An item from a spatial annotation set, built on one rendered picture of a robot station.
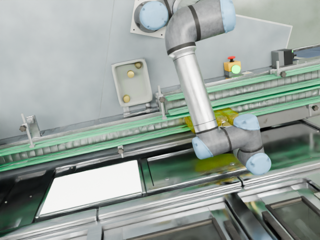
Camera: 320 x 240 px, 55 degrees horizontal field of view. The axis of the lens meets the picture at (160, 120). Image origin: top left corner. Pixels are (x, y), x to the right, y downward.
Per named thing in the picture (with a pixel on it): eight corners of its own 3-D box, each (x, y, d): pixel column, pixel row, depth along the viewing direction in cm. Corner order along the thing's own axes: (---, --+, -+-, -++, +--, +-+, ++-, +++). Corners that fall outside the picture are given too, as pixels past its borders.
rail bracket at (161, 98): (159, 115, 157) (163, 122, 145) (153, 83, 152) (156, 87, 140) (165, 114, 157) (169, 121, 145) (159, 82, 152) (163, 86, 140)
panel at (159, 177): (53, 182, 148) (36, 224, 116) (51, 177, 147) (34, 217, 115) (230, 143, 156) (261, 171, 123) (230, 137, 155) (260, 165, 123)
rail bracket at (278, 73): (267, 74, 160) (280, 78, 147) (265, 60, 158) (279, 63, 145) (274, 73, 160) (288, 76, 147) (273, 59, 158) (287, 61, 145)
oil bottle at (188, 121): (185, 123, 160) (195, 136, 140) (183, 113, 159) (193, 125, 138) (195, 121, 161) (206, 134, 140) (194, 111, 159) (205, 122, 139)
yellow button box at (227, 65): (224, 75, 170) (229, 76, 162) (223, 61, 167) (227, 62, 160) (236, 72, 170) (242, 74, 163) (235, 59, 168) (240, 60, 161)
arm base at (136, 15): (136, -3, 149) (137, -5, 140) (166, 4, 152) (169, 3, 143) (131, 29, 153) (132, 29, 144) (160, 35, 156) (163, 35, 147)
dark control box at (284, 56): (271, 65, 172) (279, 66, 164) (270, 51, 170) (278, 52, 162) (285, 62, 173) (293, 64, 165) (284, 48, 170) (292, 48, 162)
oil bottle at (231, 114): (216, 116, 162) (231, 128, 141) (215, 106, 160) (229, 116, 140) (226, 114, 162) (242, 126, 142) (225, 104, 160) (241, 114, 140)
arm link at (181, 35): (153, 10, 93) (202, 163, 93) (187, 0, 94) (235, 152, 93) (152, 23, 105) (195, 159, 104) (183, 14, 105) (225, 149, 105)
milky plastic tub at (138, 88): (120, 104, 165) (120, 108, 157) (110, 63, 159) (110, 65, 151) (151, 97, 167) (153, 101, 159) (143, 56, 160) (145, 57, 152)
